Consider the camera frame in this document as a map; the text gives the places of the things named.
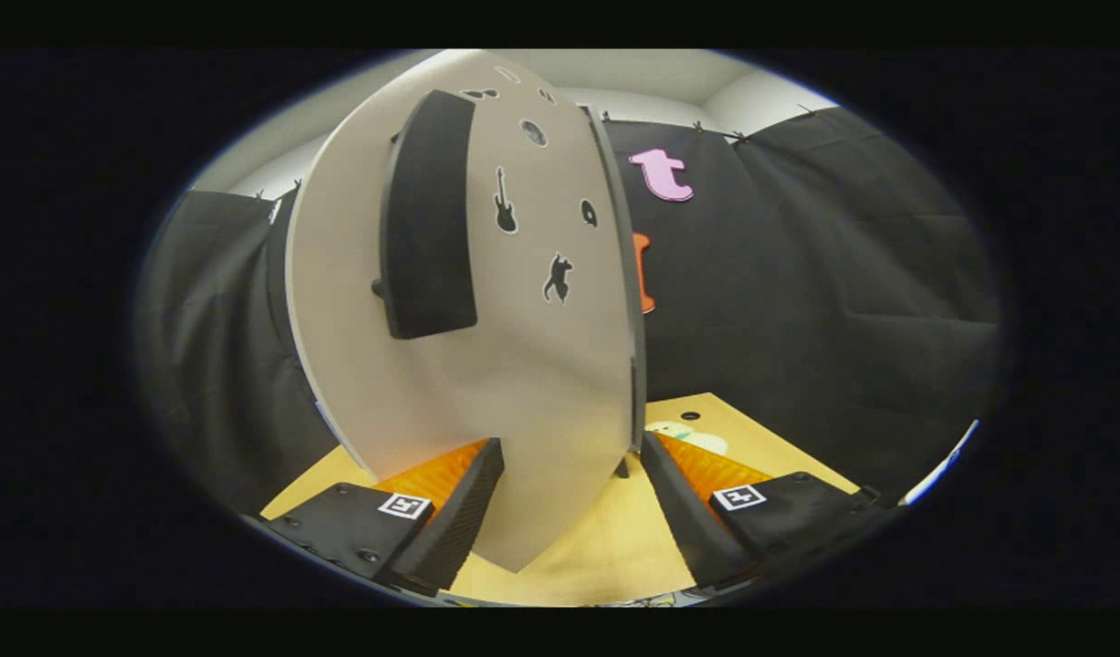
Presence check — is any black door handle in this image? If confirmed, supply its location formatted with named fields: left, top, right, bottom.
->
left=371, top=89, right=480, bottom=340

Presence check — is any dark grey cabinet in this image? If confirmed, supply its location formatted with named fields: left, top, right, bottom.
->
left=582, top=105, right=649, bottom=480

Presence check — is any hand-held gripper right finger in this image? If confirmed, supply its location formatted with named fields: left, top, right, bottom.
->
left=639, top=432, right=898, bottom=594

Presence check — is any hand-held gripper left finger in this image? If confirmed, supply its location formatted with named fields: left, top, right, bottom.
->
left=249, top=438, right=506, bottom=599

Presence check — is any black backdrop cloth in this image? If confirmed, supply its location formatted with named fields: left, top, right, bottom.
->
left=135, top=105, right=1003, bottom=512

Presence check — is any yellow plush toy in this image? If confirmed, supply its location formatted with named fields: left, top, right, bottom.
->
left=646, top=421, right=729, bottom=457

